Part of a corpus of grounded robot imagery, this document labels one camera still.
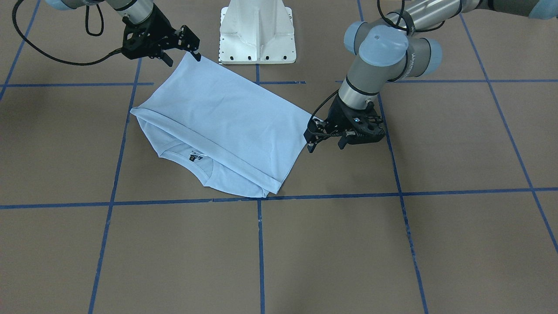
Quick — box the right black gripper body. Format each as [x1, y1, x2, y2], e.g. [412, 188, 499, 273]
[121, 7, 183, 59]

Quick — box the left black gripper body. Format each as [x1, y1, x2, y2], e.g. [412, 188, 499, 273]
[326, 95, 385, 144]

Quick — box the light blue t-shirt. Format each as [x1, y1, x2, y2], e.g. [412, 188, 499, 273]
[131, 55, 310, 198]

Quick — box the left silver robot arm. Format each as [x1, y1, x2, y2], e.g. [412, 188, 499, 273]
[304, 0, 558, 153]

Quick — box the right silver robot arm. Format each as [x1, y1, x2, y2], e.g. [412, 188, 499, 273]
[36, 0, 202, 66]

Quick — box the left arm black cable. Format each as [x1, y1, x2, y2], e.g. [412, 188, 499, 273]
[307, 89, 340, 131]

